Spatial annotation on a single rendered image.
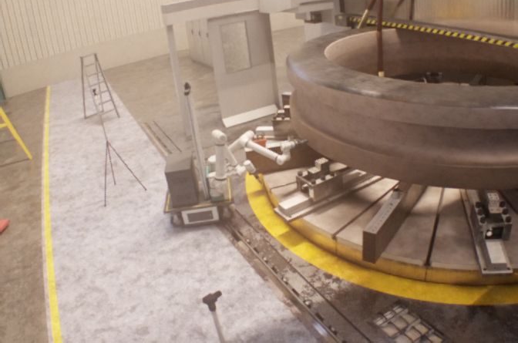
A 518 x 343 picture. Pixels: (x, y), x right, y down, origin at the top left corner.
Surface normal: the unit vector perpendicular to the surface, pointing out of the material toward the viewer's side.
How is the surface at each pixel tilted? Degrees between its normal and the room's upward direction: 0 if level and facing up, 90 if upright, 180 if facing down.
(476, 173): 90
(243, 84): 90
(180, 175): 90
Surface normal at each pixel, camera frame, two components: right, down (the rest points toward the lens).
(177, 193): 0.13, 0.39
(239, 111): 0.48, 0.30
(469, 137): -0.33, 0.41
